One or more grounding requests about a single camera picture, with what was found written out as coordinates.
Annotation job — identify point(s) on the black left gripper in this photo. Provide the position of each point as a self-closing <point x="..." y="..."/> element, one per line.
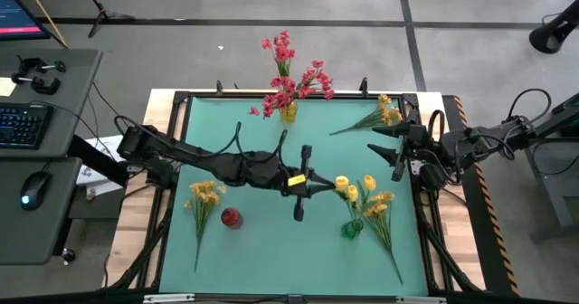
<point x="298" y="182"/>

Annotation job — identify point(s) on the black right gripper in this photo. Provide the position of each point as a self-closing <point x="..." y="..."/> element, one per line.
<point x="420" y="143"/>

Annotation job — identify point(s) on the yellow small-blossom flower bunch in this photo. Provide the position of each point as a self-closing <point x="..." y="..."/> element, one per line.
<point x="386" y="111"/>
<point x="380" y="209"/>
<point x="205" y="193"/>

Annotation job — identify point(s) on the red ribbed glass vase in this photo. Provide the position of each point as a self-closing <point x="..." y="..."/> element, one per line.
<point x="231" y="218"/>

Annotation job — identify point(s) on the red artificial flower bunch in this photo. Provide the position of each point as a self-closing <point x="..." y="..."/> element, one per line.
<point x="282" y="53"/>
<point x="316" y="75"/>

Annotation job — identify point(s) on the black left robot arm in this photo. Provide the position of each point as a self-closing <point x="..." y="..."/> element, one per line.
<point x="181" y="150"/>

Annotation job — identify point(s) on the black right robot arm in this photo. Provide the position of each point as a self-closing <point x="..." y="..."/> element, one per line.
<point x="488" y="143"/>

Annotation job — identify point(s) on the green glass vase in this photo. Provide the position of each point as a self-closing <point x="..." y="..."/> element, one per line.
<point x="350" y="230"/>

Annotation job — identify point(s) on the yellow textured glass vase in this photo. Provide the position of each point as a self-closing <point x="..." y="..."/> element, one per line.
<point x="288" y="114"/>

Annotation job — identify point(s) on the teal table mat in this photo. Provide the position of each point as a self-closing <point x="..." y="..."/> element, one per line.
<point x="280" y="259"/>

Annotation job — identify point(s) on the black yellow hazard strip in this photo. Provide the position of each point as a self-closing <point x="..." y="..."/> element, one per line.
<point x="488" y="213"/>

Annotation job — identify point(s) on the black chair base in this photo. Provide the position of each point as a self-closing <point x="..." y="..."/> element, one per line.
<point x="549" y="35"/>

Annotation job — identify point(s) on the white papers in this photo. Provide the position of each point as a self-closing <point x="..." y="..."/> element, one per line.
<point x="99" y="177"/>

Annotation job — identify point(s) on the grey desk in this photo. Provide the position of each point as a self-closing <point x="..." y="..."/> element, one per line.
<point x="68" y="114"/>
<point x="45" y="231"/>

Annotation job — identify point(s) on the black tripod stand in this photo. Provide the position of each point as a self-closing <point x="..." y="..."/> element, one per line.
<point x="101" y="12"/>

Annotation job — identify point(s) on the black computer mouse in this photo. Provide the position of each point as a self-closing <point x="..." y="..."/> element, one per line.
<point x="35" y="190"/>

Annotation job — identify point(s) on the black clamp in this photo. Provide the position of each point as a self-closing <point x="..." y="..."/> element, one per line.
<point x="43" y="86"/>
<point x="31" y="63"/>

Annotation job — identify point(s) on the black keyboard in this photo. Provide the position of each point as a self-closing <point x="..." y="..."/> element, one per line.
<point x="22" y="125"/>

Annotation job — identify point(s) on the thin tan stick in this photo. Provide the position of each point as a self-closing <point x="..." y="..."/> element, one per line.
<point x="43" y="10"/>

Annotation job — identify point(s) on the yellow sticky note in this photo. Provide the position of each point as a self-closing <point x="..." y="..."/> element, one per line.
<point x="6" y="87"/>

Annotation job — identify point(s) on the dark laptop screen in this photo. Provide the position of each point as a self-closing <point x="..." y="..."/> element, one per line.
<point x="18" y="16"/>

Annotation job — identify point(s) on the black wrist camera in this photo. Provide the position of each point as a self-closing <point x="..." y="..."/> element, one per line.
<point x="432" y="177"/>

